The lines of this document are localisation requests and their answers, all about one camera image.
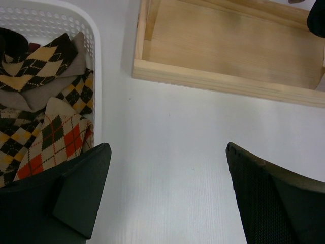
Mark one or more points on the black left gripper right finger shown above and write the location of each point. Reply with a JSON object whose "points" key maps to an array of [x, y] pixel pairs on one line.
{"points": [[276, 205]]}

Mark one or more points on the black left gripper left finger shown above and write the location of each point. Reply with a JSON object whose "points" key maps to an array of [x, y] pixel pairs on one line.
{"points": [[58, 205]]}

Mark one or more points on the orange green argyle sock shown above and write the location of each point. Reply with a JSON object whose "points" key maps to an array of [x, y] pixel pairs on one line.
{"points": [[64, 135]]}

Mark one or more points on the yellow black argyle sock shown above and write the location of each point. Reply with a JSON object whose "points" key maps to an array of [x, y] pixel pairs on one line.
{"points": [[19, 129]]}

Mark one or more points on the beige plain sock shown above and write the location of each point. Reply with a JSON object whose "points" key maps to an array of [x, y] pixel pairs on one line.
{"points": [[36, 99]]}

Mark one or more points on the tan black argyle sock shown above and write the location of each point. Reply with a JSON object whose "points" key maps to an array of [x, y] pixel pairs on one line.
{"points": [[30, 70]]}

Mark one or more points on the wooden clothes rack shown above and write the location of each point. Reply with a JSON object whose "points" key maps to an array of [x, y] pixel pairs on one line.
{"points": [[260, 49]]}

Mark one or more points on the white perforated plastic basket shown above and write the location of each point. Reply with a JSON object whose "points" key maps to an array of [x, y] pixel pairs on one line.
{"points": [[42, 21]]}

